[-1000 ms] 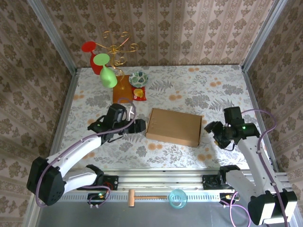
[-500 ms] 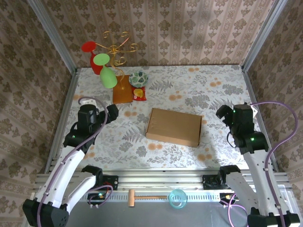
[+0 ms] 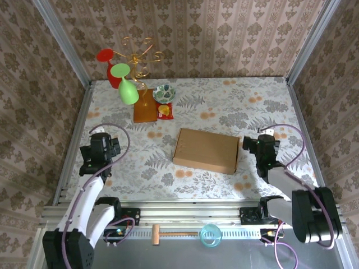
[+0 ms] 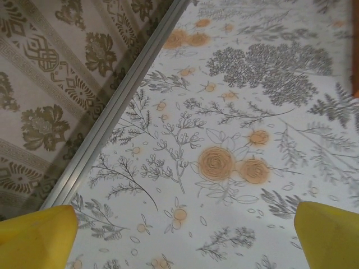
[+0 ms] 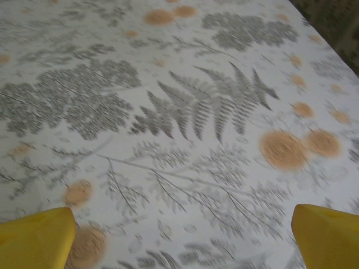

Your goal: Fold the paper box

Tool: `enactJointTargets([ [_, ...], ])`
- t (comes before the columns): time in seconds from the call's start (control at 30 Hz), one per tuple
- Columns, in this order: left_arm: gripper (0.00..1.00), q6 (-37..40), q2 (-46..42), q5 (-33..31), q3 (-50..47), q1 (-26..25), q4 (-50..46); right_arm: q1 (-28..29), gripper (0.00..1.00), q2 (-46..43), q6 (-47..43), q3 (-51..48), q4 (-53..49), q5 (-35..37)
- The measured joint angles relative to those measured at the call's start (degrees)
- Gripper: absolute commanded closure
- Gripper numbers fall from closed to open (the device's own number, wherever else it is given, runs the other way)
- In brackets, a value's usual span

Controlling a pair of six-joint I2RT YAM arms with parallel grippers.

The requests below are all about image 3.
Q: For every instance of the aluminium side rail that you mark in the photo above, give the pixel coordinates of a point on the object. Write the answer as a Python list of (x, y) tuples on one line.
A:
[(304, 117), (77, 123)]

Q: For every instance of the aluminium frame post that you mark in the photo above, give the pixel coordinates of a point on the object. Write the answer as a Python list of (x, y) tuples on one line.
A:
[(63, 42), (311, 42)]

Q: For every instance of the brown wooden base board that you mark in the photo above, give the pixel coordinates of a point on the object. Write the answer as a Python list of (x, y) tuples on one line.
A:
[(143, 113)]

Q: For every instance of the grey metal shelf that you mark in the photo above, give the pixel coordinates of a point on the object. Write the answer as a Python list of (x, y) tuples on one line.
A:
[(182, 256)]

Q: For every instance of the red snack packet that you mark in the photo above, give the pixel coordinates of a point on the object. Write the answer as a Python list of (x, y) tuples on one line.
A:
[(165, 111)]

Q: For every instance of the aluminium front rail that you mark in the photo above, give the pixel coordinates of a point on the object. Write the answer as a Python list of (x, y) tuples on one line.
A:
[(190, 213)]

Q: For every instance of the brown cardboard box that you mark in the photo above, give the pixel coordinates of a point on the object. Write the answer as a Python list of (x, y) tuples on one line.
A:
[(206, 150)]

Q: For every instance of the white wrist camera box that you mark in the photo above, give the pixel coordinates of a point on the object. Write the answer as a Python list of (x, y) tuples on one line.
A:
[(98, 130), (267, 131)]

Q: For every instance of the green plastic wine glass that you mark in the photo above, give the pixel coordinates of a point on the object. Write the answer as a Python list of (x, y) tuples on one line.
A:
[(128, 93)]

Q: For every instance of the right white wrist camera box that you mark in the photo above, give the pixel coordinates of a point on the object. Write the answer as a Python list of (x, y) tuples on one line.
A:
[(267, 131)]

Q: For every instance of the red plastic wine glass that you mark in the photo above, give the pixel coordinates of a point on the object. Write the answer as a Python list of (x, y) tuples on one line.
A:
[(104, 55)]

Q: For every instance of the wooden mallet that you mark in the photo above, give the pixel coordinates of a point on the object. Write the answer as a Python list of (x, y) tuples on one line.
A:
[(156, 234)]

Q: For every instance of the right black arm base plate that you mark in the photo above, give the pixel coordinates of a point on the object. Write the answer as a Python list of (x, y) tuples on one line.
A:
[(246, 217)]

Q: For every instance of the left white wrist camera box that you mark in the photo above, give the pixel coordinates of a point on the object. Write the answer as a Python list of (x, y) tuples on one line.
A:
[(98, 130)]

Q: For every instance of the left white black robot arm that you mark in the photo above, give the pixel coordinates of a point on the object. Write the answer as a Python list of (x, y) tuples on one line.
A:
[(84, 201)]

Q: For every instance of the small black connector box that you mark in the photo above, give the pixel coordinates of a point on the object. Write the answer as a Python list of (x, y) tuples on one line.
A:
[(112, 232), (266, 232)]

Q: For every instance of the leaf pattern ceramic bowl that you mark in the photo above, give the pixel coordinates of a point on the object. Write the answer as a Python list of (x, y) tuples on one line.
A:
[(164, 94)]

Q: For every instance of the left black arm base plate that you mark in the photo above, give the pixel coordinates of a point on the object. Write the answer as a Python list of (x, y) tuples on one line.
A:
[(133, 215)]

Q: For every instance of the floral table cover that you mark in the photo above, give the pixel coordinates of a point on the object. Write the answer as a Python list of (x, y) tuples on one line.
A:
[(168, 190)]

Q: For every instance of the blue glass cup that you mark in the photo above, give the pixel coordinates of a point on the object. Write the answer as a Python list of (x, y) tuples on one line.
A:
[(211, 236)]

